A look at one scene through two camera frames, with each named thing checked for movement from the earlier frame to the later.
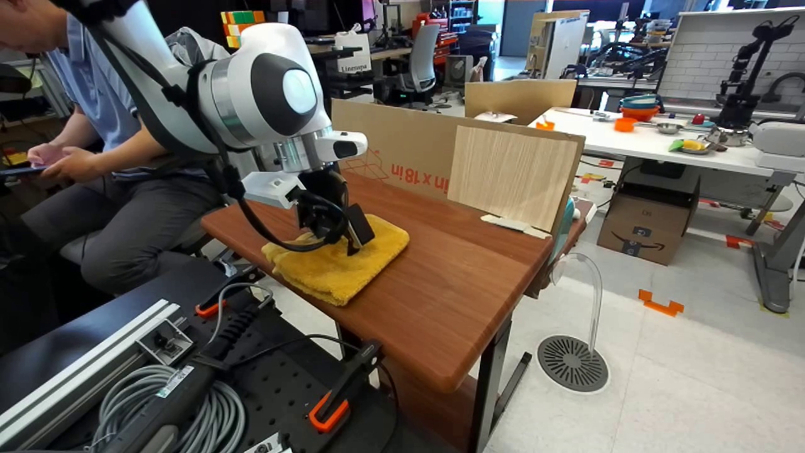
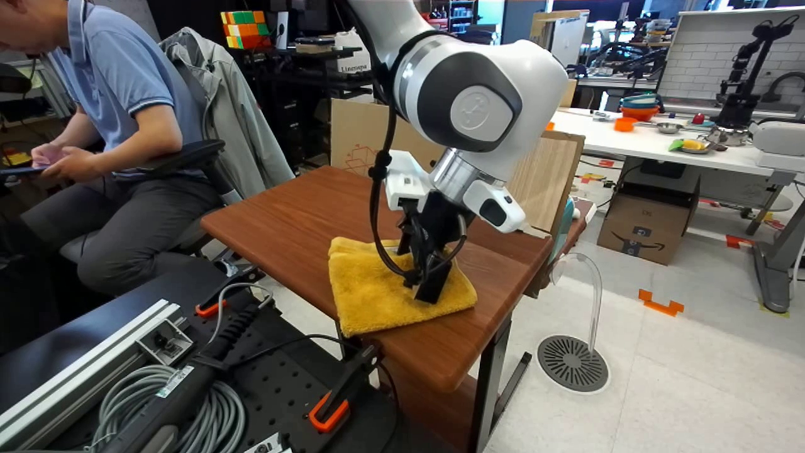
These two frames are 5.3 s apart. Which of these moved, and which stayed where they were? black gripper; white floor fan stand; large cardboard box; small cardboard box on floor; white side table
Moved: black gripper
Stayed: white floor fan stand; large cardboard box; white side table; small cardboard box on floor
